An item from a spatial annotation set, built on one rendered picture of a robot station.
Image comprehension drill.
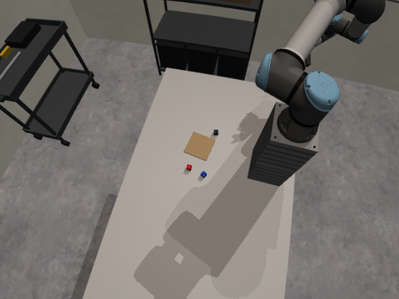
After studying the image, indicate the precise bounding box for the tan flat mat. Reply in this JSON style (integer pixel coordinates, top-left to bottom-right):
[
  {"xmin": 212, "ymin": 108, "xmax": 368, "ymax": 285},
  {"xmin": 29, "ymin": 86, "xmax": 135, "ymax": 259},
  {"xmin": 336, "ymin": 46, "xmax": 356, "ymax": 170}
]
[{"xmin": 184, "ymin": 132, "xmax": 216, "ymax": 161}]

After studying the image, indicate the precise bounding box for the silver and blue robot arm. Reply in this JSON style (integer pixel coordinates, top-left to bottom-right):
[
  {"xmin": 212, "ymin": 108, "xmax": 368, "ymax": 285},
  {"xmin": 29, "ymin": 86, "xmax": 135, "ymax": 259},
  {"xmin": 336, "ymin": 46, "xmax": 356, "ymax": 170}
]
[{"xmin": 255, "ymin": 0, "xmax": 386, "ymax": 144}]

